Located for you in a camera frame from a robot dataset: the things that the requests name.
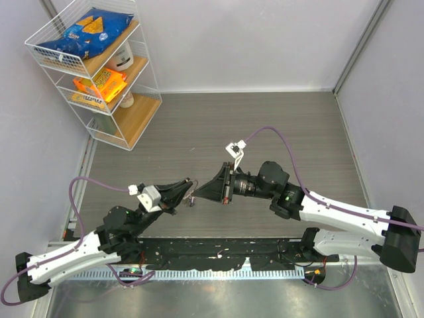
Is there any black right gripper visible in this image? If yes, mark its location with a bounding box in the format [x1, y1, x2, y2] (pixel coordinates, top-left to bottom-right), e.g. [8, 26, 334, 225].
[194, 162, 275, 204]

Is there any yellow blue snack box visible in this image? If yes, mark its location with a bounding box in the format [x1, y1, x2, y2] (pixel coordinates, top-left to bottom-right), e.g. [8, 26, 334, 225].
[71, 93, 104, 109]

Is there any aluminium corner frame post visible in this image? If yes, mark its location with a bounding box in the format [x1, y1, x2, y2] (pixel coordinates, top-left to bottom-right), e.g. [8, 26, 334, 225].
[332, 0, 393, 97]

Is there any orange snack box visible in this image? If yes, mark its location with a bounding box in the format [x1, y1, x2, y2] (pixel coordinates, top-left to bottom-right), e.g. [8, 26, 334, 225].
[73, 67, 127, 103]

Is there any white wire shelf rack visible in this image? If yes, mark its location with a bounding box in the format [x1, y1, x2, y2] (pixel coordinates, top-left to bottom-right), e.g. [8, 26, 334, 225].
[25, 1, 162, 151]

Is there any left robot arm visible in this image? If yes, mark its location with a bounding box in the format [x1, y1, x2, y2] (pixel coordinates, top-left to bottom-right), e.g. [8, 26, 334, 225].
[15, 178, 193, 303]

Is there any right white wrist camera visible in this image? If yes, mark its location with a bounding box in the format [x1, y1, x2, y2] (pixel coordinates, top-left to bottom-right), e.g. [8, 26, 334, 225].
[225, 140, 246, 170]

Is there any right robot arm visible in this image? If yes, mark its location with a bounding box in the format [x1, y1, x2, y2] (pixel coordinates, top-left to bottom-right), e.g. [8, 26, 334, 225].
[193, 161, 421, 274]

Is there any white paper cup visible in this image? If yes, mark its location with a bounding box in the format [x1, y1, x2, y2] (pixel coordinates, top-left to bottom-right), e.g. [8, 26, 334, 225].
[119, 91, 134, 109]

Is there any white slotted cable duct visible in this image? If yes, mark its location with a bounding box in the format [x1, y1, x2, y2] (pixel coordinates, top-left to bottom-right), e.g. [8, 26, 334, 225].
[69, 266, 305, 281]

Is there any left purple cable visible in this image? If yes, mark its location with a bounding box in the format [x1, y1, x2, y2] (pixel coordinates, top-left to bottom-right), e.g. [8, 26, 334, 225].
[0, 176, 156, 305]

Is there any blue chips bag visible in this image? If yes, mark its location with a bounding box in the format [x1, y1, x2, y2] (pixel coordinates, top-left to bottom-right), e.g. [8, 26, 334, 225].
[35, 7, 134, 60]

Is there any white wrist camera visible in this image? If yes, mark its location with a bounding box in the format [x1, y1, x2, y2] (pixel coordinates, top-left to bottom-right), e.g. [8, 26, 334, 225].
[225, 140, 246, 170]
[136, 185, 162, 213]

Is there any white jar with label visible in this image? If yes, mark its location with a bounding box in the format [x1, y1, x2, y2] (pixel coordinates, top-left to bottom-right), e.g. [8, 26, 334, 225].
[106, 41, 134, 72]

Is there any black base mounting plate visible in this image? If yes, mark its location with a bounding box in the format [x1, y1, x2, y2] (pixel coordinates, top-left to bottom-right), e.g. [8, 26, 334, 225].
[119, 238, 339, 272]

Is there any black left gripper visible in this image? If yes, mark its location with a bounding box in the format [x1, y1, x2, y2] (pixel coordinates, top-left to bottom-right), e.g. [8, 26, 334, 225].
[131, 179, 193, 236]

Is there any bunch of silver keys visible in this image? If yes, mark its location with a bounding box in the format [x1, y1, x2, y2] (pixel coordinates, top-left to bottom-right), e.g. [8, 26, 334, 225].
[183, 195, 195, 207]

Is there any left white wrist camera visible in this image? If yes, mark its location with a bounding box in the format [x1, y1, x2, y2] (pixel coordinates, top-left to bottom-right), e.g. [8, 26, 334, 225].
[136, 185, 162, 213]

